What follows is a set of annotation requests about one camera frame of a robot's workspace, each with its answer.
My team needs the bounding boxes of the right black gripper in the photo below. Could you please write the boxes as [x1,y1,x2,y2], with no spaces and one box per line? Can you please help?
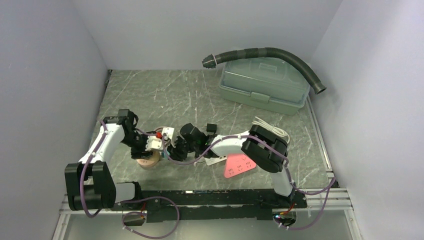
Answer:
[166,136,199,163]

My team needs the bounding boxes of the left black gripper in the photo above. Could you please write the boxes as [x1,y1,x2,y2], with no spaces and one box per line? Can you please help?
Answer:
[121,131,158,161]

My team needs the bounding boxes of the round pink power socket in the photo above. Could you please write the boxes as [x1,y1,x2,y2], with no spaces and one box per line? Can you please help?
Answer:
[136,157,161,169]

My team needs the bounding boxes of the tan cube socket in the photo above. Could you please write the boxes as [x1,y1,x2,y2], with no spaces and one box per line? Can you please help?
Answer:
[151,151,162,162]

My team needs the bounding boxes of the pink triangular power strip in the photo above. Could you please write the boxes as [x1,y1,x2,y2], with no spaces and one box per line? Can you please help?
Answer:
[223,153,257,179]

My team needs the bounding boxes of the white power strip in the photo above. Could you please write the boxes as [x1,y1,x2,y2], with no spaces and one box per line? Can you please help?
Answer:
[205,155,228,166]

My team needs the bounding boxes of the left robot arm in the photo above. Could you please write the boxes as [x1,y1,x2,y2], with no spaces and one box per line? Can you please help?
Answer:
[64,109,156,213]

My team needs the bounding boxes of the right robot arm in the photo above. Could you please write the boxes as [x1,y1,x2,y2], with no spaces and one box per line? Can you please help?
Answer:
[161,123,295,208]

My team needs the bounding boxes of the black power adapter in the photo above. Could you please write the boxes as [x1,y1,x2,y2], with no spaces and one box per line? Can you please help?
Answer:
[206,123,218,134]

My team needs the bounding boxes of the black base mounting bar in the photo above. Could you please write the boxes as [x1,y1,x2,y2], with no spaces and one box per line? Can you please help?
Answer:
[112,188,308,223]

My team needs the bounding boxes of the green plastic storage box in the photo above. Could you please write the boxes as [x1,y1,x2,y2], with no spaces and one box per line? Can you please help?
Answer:
[219,57,310,116]

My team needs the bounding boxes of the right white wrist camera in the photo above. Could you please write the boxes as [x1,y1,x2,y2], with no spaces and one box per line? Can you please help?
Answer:
[161,127,177,148]

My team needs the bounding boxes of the black corrugated hose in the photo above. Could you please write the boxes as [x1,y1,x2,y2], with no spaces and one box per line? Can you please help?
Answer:
[202,46,328,96]

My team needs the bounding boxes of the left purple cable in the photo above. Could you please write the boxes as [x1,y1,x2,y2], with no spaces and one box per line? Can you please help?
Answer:
[79,119,181,240]

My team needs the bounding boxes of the purple cable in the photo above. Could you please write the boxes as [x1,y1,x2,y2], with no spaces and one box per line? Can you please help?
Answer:
[79,119,181,240]
[162,134,337,232]

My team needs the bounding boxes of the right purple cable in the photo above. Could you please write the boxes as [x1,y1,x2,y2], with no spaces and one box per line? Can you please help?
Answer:
[162,134,337,232]

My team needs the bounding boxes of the aluminium frame rail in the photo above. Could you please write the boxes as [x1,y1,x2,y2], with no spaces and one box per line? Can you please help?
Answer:
[58,187,355,216]

